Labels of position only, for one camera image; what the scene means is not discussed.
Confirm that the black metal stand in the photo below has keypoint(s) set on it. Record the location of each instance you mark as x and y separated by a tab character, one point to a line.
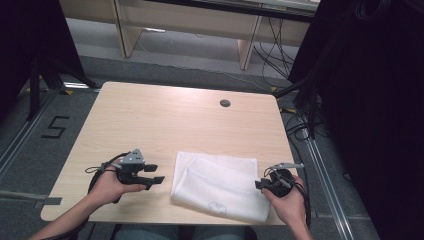
311	110
35	86

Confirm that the person's left hand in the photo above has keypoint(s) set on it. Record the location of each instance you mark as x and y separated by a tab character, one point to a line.
108	188

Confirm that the metal floor rail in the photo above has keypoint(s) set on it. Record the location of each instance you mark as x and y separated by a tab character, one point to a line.
25	133
328	186

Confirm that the white towel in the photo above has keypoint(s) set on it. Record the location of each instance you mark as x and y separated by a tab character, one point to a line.
220	186

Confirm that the person's right hand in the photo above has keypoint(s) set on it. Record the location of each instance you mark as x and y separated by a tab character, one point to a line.
291	206

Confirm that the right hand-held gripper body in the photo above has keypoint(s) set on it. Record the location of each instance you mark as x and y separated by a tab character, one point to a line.
281	183

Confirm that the light wooden desk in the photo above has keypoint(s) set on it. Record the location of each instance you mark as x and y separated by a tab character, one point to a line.
186	16

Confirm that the grey tape strip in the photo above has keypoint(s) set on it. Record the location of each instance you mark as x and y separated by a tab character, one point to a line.
30	198

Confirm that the person's legs in jeans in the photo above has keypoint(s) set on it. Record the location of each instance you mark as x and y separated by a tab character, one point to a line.
186	232

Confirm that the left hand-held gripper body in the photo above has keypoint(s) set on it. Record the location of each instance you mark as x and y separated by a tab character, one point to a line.
131	166

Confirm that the black curtain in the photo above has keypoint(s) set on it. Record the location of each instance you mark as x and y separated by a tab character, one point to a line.
373	100
30	43

